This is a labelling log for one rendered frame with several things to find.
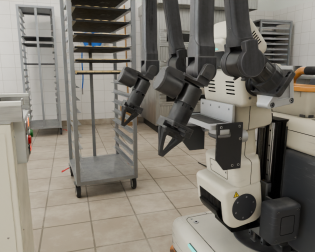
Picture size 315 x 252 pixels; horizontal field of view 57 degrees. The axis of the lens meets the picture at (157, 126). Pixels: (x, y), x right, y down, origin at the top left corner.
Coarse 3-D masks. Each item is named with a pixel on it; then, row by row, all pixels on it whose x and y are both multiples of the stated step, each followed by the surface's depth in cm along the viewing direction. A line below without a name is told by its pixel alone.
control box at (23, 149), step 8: (24, 112) 104; (24, 120) 92; (16, 128) 90; (24, 128) 91; (16, 136) 90; (24, 136) 91; (16, 144) 91; (24, 144) 91; (16, 152) 91; (24, 152) 92; (24, 160) 92
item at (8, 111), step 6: (0, 102) 83; (6, 102) 84; (12, 102) 84; (18, 102) 85; (0, 108) 84; (6, 108) 84; (12, 108) 85; (18, 108) 85; (0, 114) 84; (6, 114) 84; (12, 114) 85; (18, 114) 86; (0, 120) 84; (6, 120) 85; (12, 120) 85; (18, 120) 86
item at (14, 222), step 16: (0, 128) 84; (0, 144) 84; (0, 160) 85; (16, 160) 90; (0, 176) 86; (16, 176) 89; (0, 192) 87; (16, 192) 89; (0, 208) 88; (16, 208) 89; (0, 224) 89; (16, 224) 90; (0, 240) 89; (16, 240) 91; (32, 240) 121
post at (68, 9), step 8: (72, 40) 199; (72, 48) 200; (72, 56) 201; (72, 64) 202; (72, 72) 203; (72, 80) 204; (72, 88) 205; (72, 96) 206; (72, 104) 207; (72, 112) 208; (80, 184) 220
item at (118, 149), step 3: (114, 147) 284; (117, 147) 281; (117, 150) 274; (120, 150) 271; (120, 153) 265; (123, 153) 261; (123, 156) 256; (126, 156) 252; (126, 159) 247; (129, 159) 243; (129, 162) 240; (132, 162) 235; (132, 165) 233
